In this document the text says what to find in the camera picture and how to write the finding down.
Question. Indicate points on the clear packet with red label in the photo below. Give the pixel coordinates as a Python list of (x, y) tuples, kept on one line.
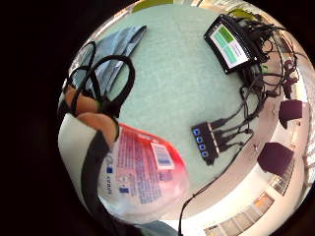
[(144, 173)]

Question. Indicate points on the blue denim garment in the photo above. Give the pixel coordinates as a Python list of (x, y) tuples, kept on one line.
[(113, 49)]

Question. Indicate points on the yellow-green object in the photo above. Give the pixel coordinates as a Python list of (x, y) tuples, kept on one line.
[(149, 4)]

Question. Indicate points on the black hub with blue lights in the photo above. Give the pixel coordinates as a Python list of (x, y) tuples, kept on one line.
[(205, 142)]

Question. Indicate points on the small black-framed monitor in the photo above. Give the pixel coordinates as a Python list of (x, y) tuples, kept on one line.
[(231, 44)]

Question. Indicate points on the dark maroon chair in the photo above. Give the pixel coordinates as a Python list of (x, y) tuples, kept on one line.
[(275, 159), (290, 111)]

